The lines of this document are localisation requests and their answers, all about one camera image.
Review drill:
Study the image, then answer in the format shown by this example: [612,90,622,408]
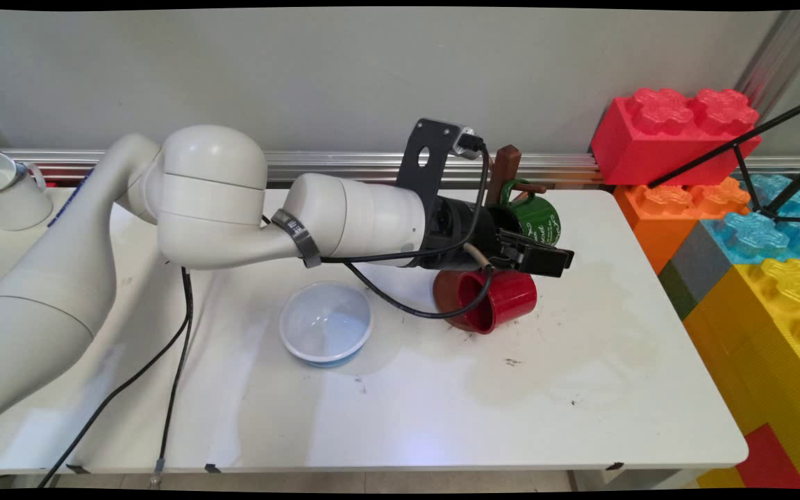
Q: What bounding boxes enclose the green enamel mug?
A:
[486,178,563,249]

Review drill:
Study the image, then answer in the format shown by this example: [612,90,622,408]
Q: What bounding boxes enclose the slanted aluminium post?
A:
[732,10,800,117]

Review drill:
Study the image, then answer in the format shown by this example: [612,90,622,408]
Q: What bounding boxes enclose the grey velcro cable strap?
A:
[270,208,323,269]

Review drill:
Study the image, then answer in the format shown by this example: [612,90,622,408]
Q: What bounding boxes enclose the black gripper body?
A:
[417,197,513,272]

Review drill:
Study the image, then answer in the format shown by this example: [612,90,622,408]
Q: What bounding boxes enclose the horizontal aluminium rail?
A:
[0,147,800,190]

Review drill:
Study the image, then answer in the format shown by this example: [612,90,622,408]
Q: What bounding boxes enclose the flat red toy block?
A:
[733,424,800,490]

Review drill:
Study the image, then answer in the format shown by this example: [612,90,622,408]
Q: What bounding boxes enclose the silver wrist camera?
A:
[451,126,487,163]

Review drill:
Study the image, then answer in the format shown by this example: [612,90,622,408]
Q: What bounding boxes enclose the large orange toy block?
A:
[612,178,752,276]

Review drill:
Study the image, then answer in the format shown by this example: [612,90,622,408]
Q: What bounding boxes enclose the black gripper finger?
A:
[497,228,556,253]
[506,244,575,279]

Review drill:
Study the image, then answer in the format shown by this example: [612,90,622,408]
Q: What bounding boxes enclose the large grey toy block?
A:
[669,222,735,307]

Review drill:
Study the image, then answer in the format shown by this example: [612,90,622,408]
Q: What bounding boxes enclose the large red toy block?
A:
[589,87,764,189]

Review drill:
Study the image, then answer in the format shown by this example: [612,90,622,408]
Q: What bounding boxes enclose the brown wooden mug tree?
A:
[433,144,548,328]

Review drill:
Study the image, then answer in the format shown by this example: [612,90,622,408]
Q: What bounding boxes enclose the black camera cable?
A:
[37,142,492,489]

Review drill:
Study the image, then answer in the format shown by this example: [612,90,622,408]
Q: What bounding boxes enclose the black cable with grey plug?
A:
[149,242,495,490]

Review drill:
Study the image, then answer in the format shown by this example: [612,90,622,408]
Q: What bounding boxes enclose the large dark green toy block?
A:
[656,260,699,322]

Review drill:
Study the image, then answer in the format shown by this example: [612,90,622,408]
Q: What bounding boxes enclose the black tripod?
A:
[646,93,800,227]

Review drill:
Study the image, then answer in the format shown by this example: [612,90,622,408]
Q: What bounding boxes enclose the white bowl with blue rim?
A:
[278,280,374,369]

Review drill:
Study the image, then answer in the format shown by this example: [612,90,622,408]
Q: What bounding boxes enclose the red enamel mug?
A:
[456,269,539,335]

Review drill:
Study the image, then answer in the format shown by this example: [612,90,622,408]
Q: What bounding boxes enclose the large yellow toy block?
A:
[681,258,800,491]

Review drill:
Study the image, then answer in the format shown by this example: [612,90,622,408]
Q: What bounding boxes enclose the white enamel mug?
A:
[0,149,54,233]

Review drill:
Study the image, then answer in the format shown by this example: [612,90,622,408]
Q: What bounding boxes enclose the large blue toy block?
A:
[701,174,800,267]

